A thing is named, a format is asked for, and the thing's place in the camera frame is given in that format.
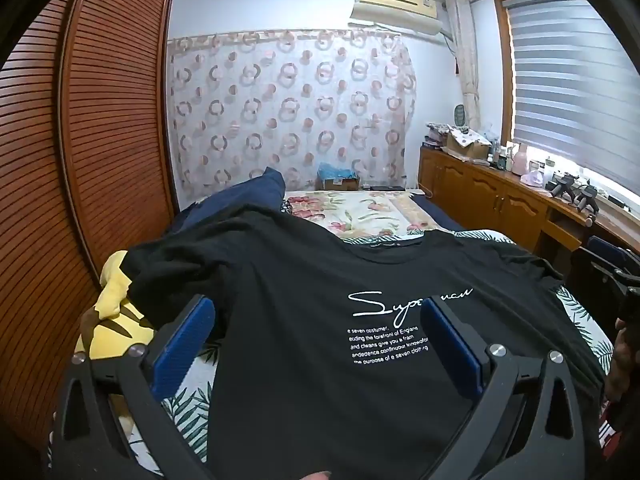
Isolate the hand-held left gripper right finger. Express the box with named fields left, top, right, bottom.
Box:
left=419, top=304, right=601, bottom=480

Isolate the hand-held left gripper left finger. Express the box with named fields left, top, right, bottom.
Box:
left=47, top=294, right=221, bottom=480

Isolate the black printed t-shirt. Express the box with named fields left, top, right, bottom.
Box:
left=122, top=207, right=608, bottom=480

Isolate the person's right hand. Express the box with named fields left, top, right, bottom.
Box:
left=606, top=320, right=640, bottom=403

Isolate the dark chair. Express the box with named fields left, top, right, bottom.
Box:
left=570, top=235, right=640, bottom=311

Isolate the leaf print bed sheet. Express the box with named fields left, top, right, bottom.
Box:
left=47, top=230, right=618, bottom=478

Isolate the yellow cloth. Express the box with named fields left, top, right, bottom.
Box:
left=75, top=250, right=156, bottom=361

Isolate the navy bed cover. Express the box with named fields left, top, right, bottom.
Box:
left=409, top=194, right=478, bottom=235

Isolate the wooden sideboard cabinet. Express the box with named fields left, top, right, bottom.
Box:
left=417, top=145, right=640, bottom=261

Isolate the floral blanket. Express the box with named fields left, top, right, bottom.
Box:
left=282, top=190, right=441, bottom=241

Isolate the pink bottle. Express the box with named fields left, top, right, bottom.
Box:
left=511, top=142, right=531, bottom=176

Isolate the navy folded garment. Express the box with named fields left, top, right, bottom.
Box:
left=172, top=166, right=288, bottom=233

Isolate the open cardboard box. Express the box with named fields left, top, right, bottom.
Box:
left=445, top=127, right=493, bottom=161

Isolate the blue item on box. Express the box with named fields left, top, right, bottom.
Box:
left=316, top=162, right=361, bottom=191

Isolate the pile of patterned cloth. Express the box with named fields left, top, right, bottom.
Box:
left=425, top=121, right=451, bottom=150

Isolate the zebra window blind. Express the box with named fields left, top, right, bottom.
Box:
left=505, top=0, right=640, bottom=181

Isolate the circle print sheer curtain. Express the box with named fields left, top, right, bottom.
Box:
left=166, top=30, right=418, bottom=201

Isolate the beige tied curtain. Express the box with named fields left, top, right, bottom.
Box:
left=445, top=0, right=483, bottom=131

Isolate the wooden window frame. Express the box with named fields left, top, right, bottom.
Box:
left=492, top=0, right=586, bottom=146

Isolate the wall air conditioner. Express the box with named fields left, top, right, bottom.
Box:
left=350, top=0, right=446, bottom=36

